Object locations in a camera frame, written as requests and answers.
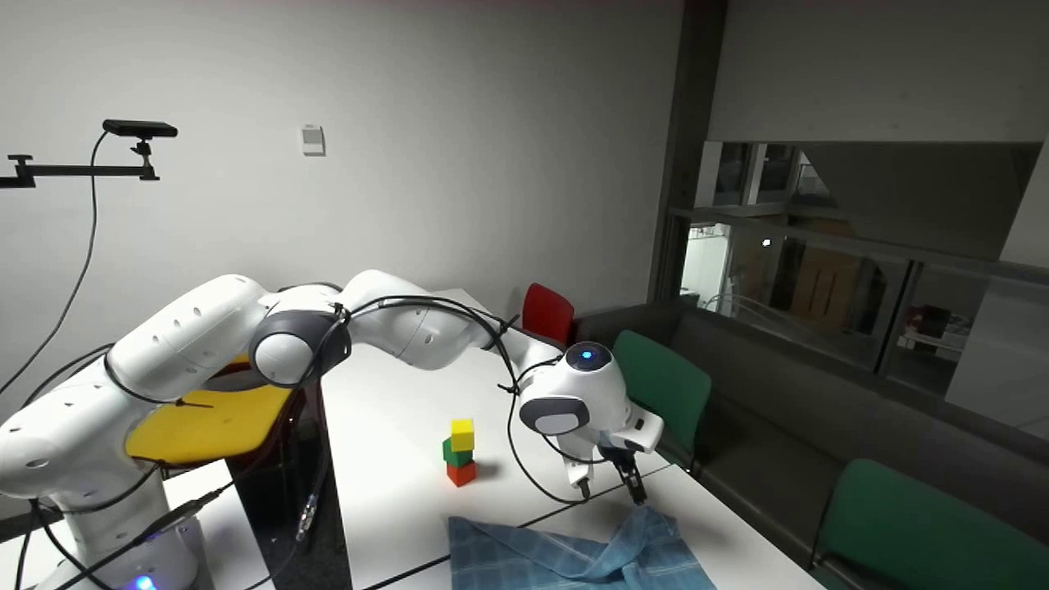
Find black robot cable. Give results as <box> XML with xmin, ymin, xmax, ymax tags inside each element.
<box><xmin>0</xmin><ymin>284</ymin><xmax>600</xmax><ymax>590</ymax></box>

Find green block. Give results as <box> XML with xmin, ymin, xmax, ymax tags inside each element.
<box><xmin>440</xmin><ymin>436</ymin><xmax>476</xmax><ymax>473</ymax></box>

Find yellow chair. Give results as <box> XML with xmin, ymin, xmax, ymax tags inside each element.
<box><xmin>121</xmin><ymin>353</ymin><xmax>297</xmax><ymax>468</ymax></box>

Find black camera cable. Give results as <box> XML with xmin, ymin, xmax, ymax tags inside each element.
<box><xmin>0</xmin><ymin>130</ymin><xmax>109</xmax><ymax>401</ymax></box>

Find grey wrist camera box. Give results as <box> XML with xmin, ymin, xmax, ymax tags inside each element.
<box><xmin>620</xmin><ymin>408</ymin><xmax>667</xmax><ymax>455</ymax></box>

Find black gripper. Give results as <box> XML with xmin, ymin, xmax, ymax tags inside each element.
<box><xmin>600</xmin><ymin>436</ymin><xmax>649</xmax><ymax>506</ymax></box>

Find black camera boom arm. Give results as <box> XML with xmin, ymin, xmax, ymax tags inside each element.
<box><xmin>0</xmin><ymin>137</ymin><xmax>164</xmax><ymax>189</ymax></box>

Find blue striped towel cloth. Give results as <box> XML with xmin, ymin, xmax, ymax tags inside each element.
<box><xmin>445</xmin><ymin>506</ymin><xmax>721</xmax><ymax>590</ymax></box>

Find glass interior window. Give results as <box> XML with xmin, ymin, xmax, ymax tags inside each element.
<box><xmin>676</xmin><ymin>141</ymin><xmax>1049</xmax><ymax>438</ymax></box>

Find black camera on boom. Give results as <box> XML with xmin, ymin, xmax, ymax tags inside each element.
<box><xmin>101</xmin><ymin>114</ymin><xmax>181</xmax><ymax>141</ymax></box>

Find green chair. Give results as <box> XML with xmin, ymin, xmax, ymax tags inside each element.
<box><xmin>611</xmin><ymin>327</ymin><xmax>714</xmax><ymax>462</ymax></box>
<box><xmin>814</xmin><ymin>455</ymin><xmax>1049</xmax><ymax>590</ymax></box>

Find red chair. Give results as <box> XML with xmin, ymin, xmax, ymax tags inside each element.
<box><xmin>517</xmin><ymin>281</ymin><xmax>579</xmax><ymax>350</ymax></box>

